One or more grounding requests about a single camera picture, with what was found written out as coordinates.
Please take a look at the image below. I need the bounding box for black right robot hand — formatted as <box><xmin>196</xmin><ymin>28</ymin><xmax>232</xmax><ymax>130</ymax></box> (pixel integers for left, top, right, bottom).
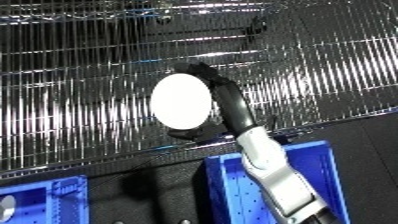
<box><xmin>167</xmin><ymin>61</ymin><xmax>262</xmax><ymax>142</ymax></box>

